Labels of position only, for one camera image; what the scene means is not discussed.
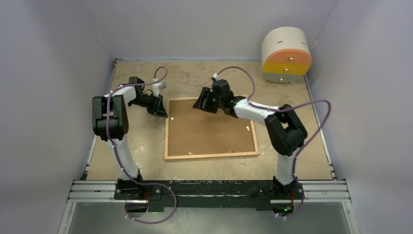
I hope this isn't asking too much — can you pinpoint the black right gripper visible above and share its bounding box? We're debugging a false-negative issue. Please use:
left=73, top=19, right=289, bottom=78
left=193, top=87, right=224, bottom=114

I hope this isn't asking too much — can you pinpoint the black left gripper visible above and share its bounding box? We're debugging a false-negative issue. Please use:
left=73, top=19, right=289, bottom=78
left=129, top=93, right=168, bottom=117

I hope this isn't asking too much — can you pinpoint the brown cardboard backing board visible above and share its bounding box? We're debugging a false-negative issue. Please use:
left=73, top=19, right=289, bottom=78
left=168, top=99, right=256, bottom=157

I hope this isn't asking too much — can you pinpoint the light wooden picture frame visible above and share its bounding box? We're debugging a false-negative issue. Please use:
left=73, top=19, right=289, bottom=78
left=164, top=95, right=260, bottom=161

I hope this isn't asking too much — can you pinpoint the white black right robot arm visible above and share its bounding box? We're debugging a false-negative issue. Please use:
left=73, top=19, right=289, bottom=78
left=193, top=78, right=308, bottom=198

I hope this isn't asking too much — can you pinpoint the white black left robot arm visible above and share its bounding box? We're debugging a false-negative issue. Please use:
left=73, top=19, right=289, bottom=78
left=92, top=77, right=168, bottom=199

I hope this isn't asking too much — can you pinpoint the round white drawer cabinet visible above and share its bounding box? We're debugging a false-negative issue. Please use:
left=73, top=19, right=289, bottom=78
left=261, top=27, right=312, bottom=83

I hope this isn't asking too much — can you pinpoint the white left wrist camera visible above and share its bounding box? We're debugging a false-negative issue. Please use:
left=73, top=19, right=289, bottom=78
left=152, top=80, right=167, bottom=97

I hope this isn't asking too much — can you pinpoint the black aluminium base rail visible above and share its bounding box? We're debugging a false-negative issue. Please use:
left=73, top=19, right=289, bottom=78
left=68, top=180, right=350, bottom=213

